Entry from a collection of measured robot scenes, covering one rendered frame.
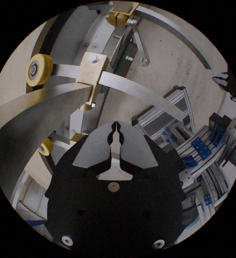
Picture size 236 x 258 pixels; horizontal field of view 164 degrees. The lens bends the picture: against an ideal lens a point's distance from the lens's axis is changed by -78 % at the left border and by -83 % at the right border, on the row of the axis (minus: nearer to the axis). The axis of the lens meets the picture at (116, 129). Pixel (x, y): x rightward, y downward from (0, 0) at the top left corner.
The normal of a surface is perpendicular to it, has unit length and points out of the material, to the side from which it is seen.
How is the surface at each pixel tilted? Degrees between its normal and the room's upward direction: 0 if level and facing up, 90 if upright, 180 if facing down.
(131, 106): 0
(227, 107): 90
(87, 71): 0
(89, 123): 0
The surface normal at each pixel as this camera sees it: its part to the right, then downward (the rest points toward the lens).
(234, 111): -0.95, -0.28
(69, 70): -0.01, 0.53
